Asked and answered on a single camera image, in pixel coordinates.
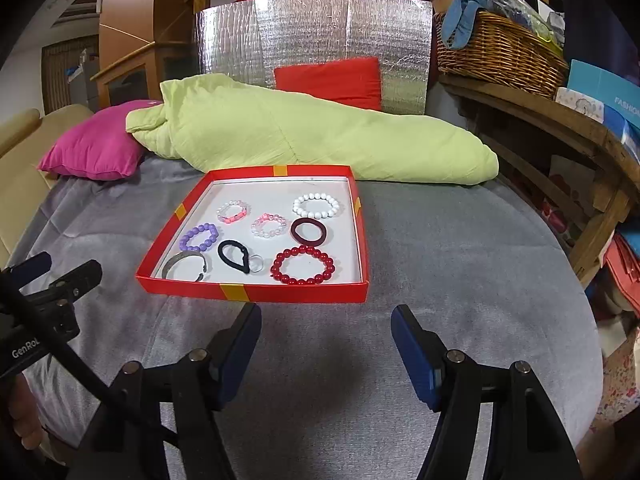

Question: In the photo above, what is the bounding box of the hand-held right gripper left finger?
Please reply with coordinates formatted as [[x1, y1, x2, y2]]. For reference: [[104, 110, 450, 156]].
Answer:
[[65, 302, 263, 480]]

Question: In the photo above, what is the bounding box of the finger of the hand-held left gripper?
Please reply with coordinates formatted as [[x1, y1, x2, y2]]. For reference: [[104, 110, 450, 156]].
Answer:
[[22, 260, 103, 307], [0, 251, 53, 287]]

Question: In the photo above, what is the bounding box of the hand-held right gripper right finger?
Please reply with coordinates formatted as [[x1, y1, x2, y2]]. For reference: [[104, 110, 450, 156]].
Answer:
[[391, 304, 583, 480]]

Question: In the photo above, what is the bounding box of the red cardboard box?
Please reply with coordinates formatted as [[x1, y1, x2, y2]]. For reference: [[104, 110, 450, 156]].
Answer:
[[135, 164, 371, 305]]

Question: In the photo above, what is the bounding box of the red bead bracelet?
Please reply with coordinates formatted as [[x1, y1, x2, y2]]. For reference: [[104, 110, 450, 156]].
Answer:
[[270, 245, 336, 286]]

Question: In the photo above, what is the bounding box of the black hair tie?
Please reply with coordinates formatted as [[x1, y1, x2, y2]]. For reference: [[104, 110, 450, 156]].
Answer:
[[217, 240, 252, 275]]

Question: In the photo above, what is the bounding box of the grey metal bangle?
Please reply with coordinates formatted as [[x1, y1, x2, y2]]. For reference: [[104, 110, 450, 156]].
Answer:
[[161, 251, 208, 282]]

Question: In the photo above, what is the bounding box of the purple bead bracelet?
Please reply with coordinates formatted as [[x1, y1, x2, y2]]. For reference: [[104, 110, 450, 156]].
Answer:
[[178, 223, 221, 253]]

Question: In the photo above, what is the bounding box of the light pink bead bracelet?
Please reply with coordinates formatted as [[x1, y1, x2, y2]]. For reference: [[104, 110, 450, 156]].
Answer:
[[251, 213, 287, 239]]

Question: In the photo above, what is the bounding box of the maroon hair tie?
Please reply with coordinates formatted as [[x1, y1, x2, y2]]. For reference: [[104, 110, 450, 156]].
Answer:
[[290, 217, 328, 247]]

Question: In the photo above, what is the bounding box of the pink bracelet with coral beads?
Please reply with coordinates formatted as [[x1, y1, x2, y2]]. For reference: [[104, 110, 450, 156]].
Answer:
[[216, 200, 250, 224]]

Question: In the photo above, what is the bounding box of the white bead bracelet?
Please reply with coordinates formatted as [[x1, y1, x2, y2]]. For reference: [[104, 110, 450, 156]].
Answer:
[[292, 192, 341, 220]]

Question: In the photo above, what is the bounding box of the person's left hand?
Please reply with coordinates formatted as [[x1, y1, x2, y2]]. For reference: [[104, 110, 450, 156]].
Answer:
[[0, 374, 47, 453]]

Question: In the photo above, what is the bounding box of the beige cushion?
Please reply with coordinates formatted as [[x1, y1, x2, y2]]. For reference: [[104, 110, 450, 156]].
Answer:
[[0, 104, 96, 266]]

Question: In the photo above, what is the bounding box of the magenta pillow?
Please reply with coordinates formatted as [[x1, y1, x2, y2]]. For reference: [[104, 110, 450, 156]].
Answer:
[[37, 100, 166, 181]]

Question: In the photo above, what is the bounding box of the floral cloth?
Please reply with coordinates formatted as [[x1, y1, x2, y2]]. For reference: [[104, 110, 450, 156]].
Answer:
[[590, 330, 640, 436]]

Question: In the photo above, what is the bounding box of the light green blanket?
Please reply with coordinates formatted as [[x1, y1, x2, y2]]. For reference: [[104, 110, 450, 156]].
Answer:
[[125, 74, 500, 187]]

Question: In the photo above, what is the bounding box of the coral bag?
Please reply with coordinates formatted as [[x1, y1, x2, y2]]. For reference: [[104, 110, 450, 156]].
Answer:
[[602, 232, 640, 316]]

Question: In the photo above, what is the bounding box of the white red printed bag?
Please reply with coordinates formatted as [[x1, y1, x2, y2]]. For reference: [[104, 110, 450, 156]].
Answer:
[[542, 155, 596, 241]]

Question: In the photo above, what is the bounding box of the wooden cabinet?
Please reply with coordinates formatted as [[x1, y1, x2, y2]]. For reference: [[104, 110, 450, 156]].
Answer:
[[97, 0, 201, 111]]

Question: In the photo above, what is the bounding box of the wooden shelf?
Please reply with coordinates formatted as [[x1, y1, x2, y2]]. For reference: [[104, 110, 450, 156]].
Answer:
[[437, 72, 640, 288]]

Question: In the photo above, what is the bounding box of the red cushion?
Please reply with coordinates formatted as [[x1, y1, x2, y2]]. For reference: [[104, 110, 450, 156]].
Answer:
[[273, 57, 383, 112]]

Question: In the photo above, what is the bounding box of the white printed box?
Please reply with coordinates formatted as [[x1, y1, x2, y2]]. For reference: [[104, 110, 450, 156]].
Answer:
[[555, 86, 606, 123]]

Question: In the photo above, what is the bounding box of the wicker basket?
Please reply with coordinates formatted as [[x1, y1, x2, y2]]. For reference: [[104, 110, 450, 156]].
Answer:
[[434, 10, 570, 100]]

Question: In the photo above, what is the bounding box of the blue cardboard box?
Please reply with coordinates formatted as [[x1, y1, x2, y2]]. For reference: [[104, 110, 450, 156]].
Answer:
[[567, 59, 640, 158]]

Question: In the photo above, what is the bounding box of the silver insulated panel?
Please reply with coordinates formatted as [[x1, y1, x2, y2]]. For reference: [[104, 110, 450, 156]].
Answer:
[[194, 0, 435, 115]]

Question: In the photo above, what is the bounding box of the blue denim cloth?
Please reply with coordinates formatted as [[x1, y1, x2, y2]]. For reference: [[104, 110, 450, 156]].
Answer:
[[440, 0, 501, 51]]

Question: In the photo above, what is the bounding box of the clear plastic bag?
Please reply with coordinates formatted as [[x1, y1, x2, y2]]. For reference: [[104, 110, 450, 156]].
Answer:
[[450, 0, 566, 56]]

